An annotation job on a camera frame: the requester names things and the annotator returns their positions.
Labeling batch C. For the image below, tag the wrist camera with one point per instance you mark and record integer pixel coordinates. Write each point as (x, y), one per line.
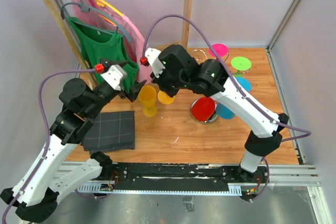
(152, 56)
(115, 76)

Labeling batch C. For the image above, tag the yellow wine glass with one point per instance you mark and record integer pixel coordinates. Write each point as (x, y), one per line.
(164, 98)
(147, 97)

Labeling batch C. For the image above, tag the grey clothes hanger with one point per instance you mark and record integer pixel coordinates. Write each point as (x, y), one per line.
(86, 9)

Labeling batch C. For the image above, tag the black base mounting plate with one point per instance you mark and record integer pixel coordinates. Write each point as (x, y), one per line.
(179, 177)

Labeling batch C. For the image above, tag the wooden clothes rack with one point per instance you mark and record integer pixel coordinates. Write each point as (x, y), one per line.
(187, 6)

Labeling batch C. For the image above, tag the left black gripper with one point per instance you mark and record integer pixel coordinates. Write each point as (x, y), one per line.
(133, 92)

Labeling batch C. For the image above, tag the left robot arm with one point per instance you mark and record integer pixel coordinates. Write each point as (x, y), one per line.
(38, 193)

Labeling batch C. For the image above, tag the pink t-shirt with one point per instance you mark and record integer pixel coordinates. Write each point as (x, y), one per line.
(134, 48)

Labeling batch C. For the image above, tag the green tank top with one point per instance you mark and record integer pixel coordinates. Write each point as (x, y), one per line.
(96, 45)

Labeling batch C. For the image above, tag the yellow clothes hanger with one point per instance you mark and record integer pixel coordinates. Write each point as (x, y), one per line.
(105, 5)

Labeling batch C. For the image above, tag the blue wine glass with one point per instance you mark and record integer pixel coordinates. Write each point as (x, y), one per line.
(225, 113)

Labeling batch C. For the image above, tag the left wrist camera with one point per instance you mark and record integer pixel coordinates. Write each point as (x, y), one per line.
(115, 76)

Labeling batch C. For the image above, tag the green wine glass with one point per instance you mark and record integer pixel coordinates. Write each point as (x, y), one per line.
(241, 64)

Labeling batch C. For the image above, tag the dark grey folded cloth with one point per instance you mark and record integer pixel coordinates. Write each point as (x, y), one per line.
(111, 131)

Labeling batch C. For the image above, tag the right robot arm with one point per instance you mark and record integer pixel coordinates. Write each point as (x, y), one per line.
(174, 69)

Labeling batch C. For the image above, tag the chrome wine glass rack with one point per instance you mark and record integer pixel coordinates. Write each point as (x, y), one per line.
(214, 117)

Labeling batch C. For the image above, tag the red wine glass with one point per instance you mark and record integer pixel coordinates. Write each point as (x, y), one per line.
(203, 109)

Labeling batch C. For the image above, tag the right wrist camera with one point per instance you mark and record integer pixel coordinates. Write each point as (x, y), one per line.
(152, 56)

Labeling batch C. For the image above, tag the magenta wine glass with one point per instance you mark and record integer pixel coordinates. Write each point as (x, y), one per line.
(221, 49)

